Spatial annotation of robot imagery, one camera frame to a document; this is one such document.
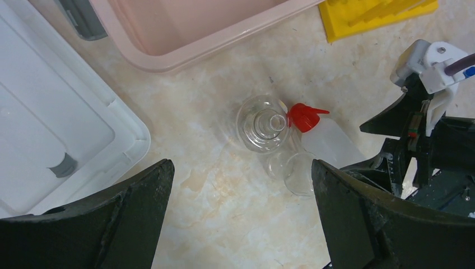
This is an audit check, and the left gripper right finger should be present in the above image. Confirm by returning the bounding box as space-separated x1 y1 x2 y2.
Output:
311 160 474 268

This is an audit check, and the white wash bottle red cap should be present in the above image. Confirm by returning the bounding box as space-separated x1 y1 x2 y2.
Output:
287 103 365 169

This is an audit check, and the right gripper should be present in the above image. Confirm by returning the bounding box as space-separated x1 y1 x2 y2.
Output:
344 83 474 218

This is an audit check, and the yellow test tube rack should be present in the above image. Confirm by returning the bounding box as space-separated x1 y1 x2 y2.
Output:
318 0 439 43

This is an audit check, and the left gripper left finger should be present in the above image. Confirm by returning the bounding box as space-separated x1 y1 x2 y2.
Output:
1 159 175 268

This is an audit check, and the white bin lid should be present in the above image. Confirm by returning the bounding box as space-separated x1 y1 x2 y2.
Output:
1 1 151 218

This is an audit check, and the pink plastic bin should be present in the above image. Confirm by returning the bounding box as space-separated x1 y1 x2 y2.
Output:
57 1 317 73

